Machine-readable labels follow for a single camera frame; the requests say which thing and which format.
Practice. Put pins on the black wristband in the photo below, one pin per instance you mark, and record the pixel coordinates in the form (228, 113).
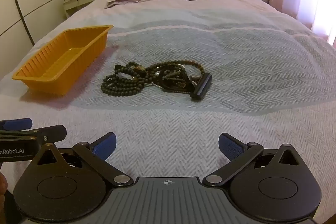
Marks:
(202, 86)

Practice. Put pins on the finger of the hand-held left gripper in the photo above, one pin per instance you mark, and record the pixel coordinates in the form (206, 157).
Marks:
(50, 132)
(18, 123)

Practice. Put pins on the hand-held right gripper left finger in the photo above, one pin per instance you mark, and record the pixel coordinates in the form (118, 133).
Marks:
(104, 148)

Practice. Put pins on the orange plastic tray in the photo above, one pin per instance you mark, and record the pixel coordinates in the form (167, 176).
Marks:
(67, 56)

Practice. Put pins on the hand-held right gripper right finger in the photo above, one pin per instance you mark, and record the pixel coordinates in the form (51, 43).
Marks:
(231, 148)

